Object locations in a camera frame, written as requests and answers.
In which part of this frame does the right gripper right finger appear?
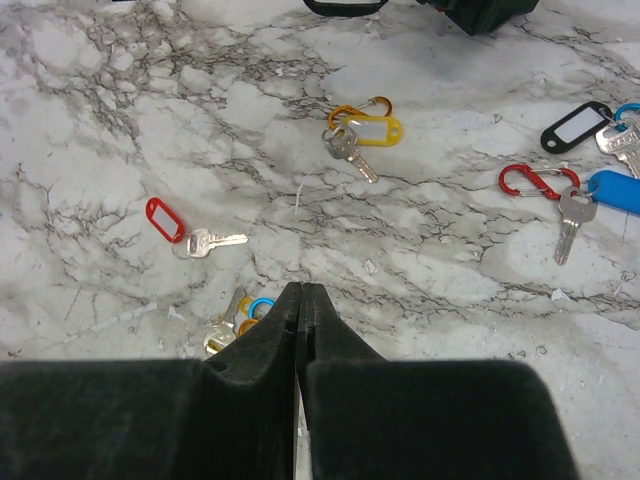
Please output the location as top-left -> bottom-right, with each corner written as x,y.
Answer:
297,283 -> 579,479

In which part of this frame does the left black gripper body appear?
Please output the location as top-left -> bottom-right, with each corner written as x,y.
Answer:
420,0 -> 539,36

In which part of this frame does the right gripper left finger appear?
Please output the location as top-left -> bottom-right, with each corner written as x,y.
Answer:
1,283 -> 302,479

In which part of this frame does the black key tag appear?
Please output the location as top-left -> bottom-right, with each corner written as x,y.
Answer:
540,101 -> 613,154

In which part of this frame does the yellow key tag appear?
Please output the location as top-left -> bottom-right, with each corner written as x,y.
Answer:
341,115 -> 404,147

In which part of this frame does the orange S carabiner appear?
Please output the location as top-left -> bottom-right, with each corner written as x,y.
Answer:
327,96 -> 393,129

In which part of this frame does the red S carabiner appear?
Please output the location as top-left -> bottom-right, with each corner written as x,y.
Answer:
498,163 -> 581,201

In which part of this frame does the blue key tag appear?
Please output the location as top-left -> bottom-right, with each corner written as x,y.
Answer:
587,170 -> 640,215

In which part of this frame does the orange blue carabiner cluster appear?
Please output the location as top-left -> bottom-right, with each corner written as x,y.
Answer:
236,296 -> 275,337

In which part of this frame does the silver key lower red tag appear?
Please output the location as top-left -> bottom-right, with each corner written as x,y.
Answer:
185,228 -> 249,259

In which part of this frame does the silver key on yellow tag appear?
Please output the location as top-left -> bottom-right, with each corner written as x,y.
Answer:
322,125 -> 379,183

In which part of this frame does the silver key on black tag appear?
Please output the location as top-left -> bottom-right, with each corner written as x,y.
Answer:
595,119 -> 640,179

